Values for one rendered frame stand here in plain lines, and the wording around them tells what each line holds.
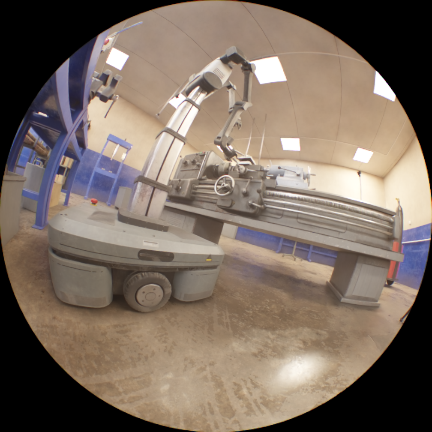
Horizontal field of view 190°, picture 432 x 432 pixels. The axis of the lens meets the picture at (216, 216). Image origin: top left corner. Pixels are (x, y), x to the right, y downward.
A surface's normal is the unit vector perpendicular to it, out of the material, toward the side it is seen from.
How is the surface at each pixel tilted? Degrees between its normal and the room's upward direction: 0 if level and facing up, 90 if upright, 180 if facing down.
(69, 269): 90
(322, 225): 90
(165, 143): 90
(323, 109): 180
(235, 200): 90
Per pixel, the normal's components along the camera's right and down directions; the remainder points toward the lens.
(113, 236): 0.68, -0.58
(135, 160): 0.79, 0.18
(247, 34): -0.27, 0.96
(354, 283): -0.55, -0.21
